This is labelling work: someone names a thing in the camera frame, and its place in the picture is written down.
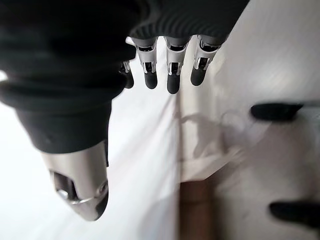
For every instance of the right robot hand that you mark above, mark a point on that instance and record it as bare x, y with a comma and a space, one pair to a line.
62, 75

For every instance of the white bed sheet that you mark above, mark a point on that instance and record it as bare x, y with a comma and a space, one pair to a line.
145, 150

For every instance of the dark right robot foot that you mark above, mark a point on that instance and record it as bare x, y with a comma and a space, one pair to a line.
272, 112

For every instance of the dark robot foot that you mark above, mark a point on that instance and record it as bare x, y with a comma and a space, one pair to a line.
272, 112
295, 212

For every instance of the dark left robot foot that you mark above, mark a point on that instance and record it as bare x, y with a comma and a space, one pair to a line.
295, 212

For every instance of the brown wooden bed frame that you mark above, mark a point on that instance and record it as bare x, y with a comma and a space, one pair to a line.
196, 212

